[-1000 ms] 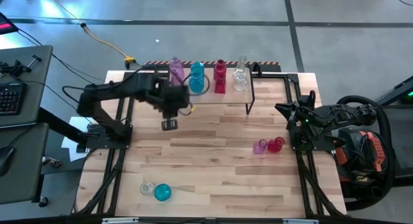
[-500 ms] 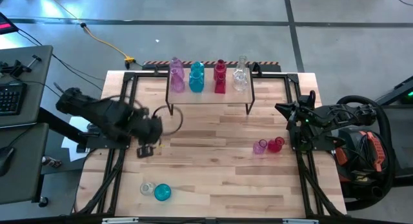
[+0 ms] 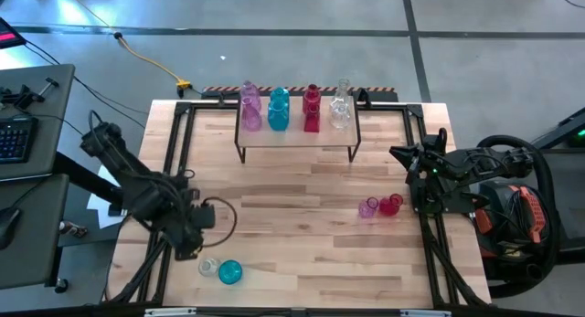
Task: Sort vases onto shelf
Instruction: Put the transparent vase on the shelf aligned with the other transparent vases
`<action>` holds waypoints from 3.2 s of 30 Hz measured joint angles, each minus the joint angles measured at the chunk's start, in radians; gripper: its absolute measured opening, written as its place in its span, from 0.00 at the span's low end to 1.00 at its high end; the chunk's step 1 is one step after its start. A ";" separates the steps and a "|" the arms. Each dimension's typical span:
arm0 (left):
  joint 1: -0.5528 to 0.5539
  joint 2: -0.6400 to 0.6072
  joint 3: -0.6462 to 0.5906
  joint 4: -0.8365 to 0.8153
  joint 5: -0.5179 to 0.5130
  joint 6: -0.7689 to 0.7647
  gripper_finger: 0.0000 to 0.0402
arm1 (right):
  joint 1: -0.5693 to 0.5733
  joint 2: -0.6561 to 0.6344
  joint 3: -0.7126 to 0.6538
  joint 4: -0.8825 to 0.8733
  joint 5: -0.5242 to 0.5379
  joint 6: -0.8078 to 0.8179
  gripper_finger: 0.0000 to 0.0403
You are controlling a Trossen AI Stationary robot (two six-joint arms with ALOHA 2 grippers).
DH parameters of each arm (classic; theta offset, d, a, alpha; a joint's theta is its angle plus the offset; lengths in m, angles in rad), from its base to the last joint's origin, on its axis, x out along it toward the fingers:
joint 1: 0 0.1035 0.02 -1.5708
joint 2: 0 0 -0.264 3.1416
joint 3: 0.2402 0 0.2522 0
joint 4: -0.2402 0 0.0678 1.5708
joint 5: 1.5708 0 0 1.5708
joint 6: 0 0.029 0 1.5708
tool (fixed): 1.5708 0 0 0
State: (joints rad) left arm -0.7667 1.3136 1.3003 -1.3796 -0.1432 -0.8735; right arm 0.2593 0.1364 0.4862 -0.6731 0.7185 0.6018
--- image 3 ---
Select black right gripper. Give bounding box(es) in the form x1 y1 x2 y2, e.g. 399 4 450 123
389 141 442 186

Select small clear glass vase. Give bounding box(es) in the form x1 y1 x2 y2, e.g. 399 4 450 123
198 258 221 279

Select clear round glass vase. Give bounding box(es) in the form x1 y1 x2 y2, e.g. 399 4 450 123
329 100 352 130

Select clear glass cone vase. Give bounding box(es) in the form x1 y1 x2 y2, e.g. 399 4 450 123
332 78 352 103

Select red flared square vase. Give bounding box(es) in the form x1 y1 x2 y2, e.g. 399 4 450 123
303 101 322 133

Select wooden shelf with black frame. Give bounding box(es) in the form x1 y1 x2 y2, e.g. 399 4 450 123
233 93 362 164

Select red glass bottle vase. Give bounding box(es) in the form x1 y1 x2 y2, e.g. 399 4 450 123
302 83 323 111

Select teal textured square vase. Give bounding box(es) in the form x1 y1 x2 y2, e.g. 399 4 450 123
267 99 291 132

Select purple glass cone vase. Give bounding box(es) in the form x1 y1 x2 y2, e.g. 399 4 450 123
240 96 263 132

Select teal glass bottle vase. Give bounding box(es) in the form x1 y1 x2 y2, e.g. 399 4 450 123
269 86 291 106

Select purple ribbed jar vase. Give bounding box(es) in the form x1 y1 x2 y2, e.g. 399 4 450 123
239 79 262 111

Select red bulbous glass vase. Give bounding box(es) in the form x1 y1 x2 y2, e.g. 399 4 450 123
378 193 405 217

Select teal round glass vase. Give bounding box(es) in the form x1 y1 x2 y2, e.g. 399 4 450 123
217 259 244 286

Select purple bulbous glass vase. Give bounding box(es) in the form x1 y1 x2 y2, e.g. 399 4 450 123
357 196 380 220

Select white paper sheet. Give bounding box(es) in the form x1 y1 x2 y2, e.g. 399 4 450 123
85 164 127 230

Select black and orange machine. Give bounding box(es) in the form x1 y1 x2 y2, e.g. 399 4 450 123
473 179 549 281

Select small dark bottle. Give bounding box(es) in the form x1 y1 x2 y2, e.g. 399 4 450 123
58 219 89 239

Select black mat with hazard stripe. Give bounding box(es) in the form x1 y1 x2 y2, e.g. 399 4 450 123
200 85 399 102

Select grey desk panel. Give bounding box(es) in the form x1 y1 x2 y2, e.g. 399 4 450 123
0 173 70 291
0 63 77 182

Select black equipment with green light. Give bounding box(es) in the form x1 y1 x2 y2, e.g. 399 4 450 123
502 105 585 168

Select black computer mouse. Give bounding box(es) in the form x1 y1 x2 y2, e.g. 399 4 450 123
0 206 22 250

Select black keyboard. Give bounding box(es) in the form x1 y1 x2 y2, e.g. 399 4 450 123
0 116 39 165

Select black monitor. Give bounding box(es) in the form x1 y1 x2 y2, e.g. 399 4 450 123
0 17 27 51

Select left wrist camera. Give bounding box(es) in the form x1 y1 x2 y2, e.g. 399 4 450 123
189 204 217 230

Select black aluminium table frame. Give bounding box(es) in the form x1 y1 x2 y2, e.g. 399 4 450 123
103 100 493 309

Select silver edge bracket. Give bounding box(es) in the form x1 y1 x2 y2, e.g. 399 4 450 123
144 307 197 317
400 309 452 317

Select thick black hose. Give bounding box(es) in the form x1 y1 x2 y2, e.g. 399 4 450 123
473 133 559 300

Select black floor cable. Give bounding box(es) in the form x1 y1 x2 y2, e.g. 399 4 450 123
22 38 150 129

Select orange floor cable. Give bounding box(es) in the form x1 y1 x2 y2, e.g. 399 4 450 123
72 0 182 85

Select black clamp mount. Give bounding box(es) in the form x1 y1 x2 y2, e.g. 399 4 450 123
0 77 60 111

